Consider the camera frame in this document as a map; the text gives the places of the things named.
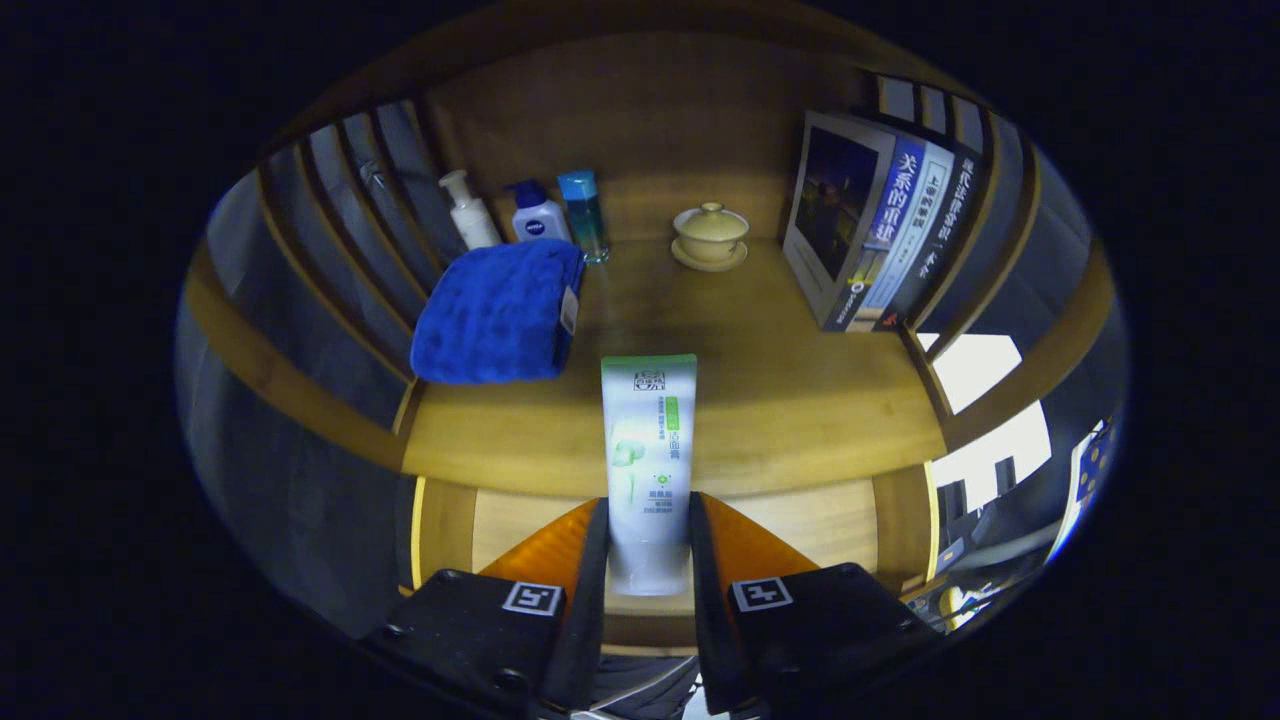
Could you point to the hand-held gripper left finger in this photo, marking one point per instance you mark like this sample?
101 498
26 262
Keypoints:
590 600

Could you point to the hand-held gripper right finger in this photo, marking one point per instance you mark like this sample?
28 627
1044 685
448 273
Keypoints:
705 600

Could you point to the wooden drawer with black knob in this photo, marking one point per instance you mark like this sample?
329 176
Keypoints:
830 520

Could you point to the white and green tube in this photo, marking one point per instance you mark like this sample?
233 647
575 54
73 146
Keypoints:
648 430

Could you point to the wooden countertop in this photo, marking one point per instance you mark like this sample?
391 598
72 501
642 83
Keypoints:
780 400

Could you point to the wooden cabinet with slatted sides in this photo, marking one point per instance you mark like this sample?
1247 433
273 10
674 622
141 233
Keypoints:
650 110

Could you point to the blue folded towel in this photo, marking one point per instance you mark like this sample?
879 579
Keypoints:
490 315

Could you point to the black backdrop cloth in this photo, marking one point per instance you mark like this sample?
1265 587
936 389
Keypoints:
270 500

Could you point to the yellow lidded tea cup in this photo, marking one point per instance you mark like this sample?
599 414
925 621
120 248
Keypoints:
710 238

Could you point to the white lotion bottle blue cap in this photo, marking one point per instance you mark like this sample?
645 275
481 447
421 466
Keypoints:
538 220

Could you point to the teal clear bottle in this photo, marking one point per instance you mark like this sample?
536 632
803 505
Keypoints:
585 215

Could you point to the white pump bottle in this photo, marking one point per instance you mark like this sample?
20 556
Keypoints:
470 215

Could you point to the blue gold-dotted gift bag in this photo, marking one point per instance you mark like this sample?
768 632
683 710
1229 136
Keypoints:
1095 460

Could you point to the book with blue spine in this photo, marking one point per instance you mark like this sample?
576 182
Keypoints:
835 205

